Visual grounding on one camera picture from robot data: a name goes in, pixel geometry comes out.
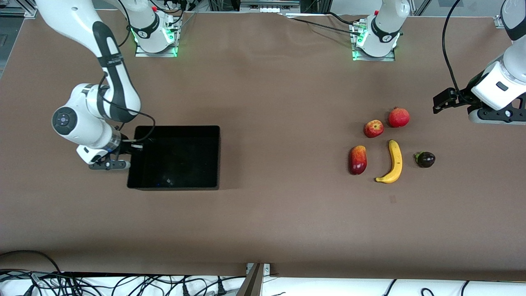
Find black plastic box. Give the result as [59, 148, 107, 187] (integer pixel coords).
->
[127, 125, 221, 191]

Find yellow banana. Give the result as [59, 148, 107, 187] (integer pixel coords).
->
[375, 140, 403, 184]

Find red yellow apple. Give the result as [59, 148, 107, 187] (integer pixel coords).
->
[364, 120, 384, 138]

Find red pomegranate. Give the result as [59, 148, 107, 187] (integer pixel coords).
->
[388, 107, 411, 128]

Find dark purple eggplant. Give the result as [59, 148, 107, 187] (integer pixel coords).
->
[414, 151, 436, 169]

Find red yellow mango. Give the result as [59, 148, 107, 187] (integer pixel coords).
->
[348, 145, 367, 176]

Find brown table cover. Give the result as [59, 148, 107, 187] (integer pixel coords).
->
[0, 8, 526, 282]

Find grey metal profile bar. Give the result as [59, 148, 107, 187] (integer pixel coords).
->
[236, 263, 264, 296]

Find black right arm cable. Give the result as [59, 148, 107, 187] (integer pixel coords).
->
[98, 0, 156, 144]

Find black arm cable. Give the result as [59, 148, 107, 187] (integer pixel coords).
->
[98, 0, 156, 144]
[442, 0, 464, 96]

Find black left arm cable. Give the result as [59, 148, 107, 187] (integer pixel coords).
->
[442, 0, 464, 96]

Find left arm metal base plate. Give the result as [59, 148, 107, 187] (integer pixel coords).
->
[352, 23, 396, 62]

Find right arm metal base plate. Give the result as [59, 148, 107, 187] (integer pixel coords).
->
[135, 23, 179, 58]

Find black arched floor cable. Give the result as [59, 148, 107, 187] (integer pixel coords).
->
[0, 250, 62, 274]

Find black cable on table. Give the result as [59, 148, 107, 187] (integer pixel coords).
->
[325, 12, 367, 24]
[287, 16, 362, 35]

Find tangled black floor cables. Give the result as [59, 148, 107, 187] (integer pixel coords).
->
[0, 269, 247, 296]

